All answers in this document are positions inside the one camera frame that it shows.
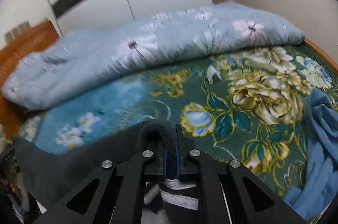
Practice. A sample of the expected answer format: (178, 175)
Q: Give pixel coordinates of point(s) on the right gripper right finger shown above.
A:
(229, 192)

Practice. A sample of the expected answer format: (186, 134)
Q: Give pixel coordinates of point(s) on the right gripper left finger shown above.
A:
(113, 193)

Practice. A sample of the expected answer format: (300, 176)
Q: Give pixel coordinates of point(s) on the black and white fleece jacket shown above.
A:
(49, 177)

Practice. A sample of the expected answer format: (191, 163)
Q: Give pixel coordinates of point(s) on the floral green bed blanket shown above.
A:
(254, 114)

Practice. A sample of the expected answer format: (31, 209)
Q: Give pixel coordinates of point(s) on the blue fleece garment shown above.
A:
(321, 173)

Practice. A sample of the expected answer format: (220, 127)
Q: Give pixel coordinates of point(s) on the white plastic clip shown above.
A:
(212, 73)

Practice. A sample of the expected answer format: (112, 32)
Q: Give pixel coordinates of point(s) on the light blue floral quilt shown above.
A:
(88, 57)

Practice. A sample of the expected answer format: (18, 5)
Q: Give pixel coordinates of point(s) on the wooden bed frame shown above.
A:
(35, 39)

